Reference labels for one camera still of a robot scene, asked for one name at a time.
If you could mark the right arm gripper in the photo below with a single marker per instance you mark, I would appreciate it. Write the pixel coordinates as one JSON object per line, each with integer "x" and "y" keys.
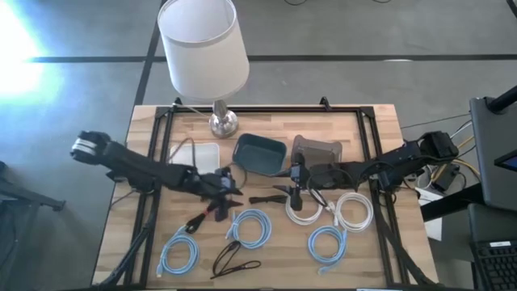
{"x": 301, "y": 186}

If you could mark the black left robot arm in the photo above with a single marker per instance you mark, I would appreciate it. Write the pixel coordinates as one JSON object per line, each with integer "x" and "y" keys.
{"x": 133, "y": 165}

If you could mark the dark grey monitor panel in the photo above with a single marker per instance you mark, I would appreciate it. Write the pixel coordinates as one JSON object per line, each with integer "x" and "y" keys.
{"x": 493, "y": 161}

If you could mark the black aluminium table frame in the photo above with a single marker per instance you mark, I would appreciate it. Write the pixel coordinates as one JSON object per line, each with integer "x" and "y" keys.
{"x": 262, "y": 109}

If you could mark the white plastic bin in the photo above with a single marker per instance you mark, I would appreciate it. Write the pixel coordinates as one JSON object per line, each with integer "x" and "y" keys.
{"x": 207, "y": 155}

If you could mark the black floor stand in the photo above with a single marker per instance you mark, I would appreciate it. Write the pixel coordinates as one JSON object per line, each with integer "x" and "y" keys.
{"x": 28, "y": 194}

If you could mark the white shade silver table lamp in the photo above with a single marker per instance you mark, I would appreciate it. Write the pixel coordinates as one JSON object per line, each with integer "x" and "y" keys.
{"x": 202, "y": 48}

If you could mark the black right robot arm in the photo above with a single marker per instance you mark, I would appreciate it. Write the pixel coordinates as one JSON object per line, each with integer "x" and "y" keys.
{"x": 396, "y": 159}

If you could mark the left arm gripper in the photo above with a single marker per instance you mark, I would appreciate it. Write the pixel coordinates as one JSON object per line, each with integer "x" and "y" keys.
{"x": 214, "y": 186}

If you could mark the black keyboard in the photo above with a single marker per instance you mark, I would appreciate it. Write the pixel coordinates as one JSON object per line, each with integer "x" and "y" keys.
{"x": 498, "y": 266}

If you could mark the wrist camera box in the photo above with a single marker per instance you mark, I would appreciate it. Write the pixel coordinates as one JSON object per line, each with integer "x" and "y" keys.
{"x": 227, "y": 180}
{"x": 297, "y": 167}

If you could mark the transparent grey plastic bin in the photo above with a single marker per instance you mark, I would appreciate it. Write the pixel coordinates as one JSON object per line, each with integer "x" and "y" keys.
{"x": 319, "y": 149}

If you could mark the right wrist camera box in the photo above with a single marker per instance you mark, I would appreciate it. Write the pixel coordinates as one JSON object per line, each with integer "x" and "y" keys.
{"x": 297, "y": 167}

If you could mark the white paper sheet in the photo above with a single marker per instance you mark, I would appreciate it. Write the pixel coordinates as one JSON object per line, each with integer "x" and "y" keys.
{"x": 433, "y": 226}

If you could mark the black power box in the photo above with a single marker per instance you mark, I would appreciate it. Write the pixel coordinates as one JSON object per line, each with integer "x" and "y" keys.
{"x": 444, "y": 178}

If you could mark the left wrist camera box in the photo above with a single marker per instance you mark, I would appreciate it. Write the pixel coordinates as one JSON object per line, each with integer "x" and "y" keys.
{"x": 227, "y": 180}

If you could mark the teal plastic bin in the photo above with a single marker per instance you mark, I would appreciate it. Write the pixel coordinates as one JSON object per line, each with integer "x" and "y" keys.
{"x": 258, "y": 155}

